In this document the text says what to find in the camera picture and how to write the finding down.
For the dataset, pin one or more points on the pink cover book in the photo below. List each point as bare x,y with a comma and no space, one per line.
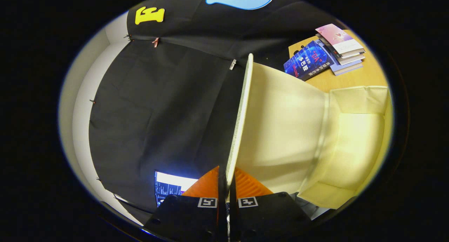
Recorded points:
338,37

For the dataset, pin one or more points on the white cover book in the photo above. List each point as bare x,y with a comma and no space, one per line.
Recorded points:
350,58

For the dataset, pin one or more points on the grey-blue cover book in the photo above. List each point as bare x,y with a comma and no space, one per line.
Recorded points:
345,68

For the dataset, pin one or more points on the lit computer screen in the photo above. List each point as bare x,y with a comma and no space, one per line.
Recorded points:
172,186

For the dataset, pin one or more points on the blue cover book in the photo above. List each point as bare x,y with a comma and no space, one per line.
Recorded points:
308,61

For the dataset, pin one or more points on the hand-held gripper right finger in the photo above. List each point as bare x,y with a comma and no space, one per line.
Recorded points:
266,214

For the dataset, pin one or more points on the beige fabric storage box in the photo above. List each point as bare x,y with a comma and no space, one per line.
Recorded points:
284,129

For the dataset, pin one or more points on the silver clip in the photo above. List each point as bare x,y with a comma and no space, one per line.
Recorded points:
233,64

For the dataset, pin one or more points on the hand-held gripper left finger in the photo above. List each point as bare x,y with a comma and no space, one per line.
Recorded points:
186,217

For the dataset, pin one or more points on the black backdrop cloth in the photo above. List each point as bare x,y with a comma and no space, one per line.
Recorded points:
158,112

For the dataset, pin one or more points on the red clothespin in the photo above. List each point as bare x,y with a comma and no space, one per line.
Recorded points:
155,42

